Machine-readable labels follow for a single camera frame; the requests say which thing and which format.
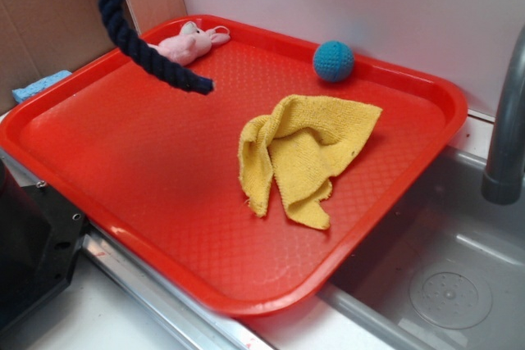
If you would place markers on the pink plush bunny toy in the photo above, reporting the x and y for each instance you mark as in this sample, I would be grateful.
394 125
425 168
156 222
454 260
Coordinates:
191 43

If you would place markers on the red plastic tray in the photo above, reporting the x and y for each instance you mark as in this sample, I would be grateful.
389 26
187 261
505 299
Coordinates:
156 168

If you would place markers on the brown cardboard panel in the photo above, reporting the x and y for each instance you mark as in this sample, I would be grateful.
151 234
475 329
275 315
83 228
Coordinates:
42 37

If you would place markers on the teal crocheted ball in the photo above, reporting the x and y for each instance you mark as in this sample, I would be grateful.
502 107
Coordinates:
333 61

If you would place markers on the blue sponge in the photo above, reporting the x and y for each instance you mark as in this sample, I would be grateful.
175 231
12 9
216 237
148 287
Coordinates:
22 94

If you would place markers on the yellow microfiber cloth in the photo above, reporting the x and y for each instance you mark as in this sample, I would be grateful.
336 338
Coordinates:
304 143

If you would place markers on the grey faucet spout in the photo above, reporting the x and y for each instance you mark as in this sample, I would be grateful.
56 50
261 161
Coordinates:
503 176

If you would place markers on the grey plastic sink basin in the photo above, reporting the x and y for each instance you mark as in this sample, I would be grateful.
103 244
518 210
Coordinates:
444 269

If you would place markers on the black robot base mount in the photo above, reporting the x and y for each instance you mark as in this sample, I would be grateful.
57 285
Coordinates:
41 235

